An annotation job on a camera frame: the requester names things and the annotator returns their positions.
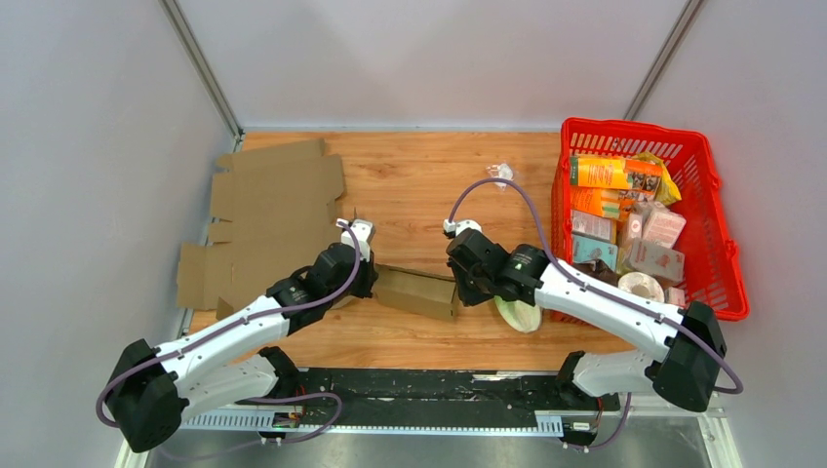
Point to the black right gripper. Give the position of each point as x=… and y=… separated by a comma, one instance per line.
x=467, y=296

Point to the brown cardboard box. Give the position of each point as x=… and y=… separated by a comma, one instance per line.
x=423, y=294

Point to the brown cardboard sheet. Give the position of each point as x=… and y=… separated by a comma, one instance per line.
x=273, y=209

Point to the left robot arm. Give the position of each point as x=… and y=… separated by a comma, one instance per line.
x=153, y=390

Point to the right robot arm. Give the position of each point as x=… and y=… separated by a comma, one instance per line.
x=679, y=351

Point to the teal box package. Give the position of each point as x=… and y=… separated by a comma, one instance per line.
x=586, y=249

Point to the green lettuce head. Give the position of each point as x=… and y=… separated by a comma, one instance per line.
x=520, y=316

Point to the clear bag white parts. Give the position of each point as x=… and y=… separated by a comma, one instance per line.
x=502, y=173

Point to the brown chocolate package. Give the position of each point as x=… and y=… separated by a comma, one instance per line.
x=598, y=269

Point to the orange sponge pack lower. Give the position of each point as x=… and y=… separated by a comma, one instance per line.
x=596, y=201

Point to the white tape roll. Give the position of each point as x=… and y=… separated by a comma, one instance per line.
x=641, y=285

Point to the pink white package lower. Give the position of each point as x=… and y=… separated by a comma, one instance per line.
x=665, y=265

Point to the pink snack package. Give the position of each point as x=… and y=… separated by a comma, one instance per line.
x=663, y=228

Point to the red plastic basket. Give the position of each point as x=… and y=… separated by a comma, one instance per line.
x=713, y=273

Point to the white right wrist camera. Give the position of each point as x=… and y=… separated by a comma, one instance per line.
x=452, y=228

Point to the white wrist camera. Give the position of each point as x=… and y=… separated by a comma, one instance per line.
x=357, y=234
x=452, y=228

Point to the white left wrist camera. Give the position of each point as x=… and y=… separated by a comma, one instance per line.
x=357, y=234

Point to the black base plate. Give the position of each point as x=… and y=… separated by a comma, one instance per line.
x=434, y=399

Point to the aluminium frame post right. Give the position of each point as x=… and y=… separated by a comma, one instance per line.
x=670, y=46

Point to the aluminium frame post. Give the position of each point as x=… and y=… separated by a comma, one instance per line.
x=188, y=40
x=670, y=46

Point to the aluminium frame post left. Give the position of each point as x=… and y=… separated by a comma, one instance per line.
x=188, y=40

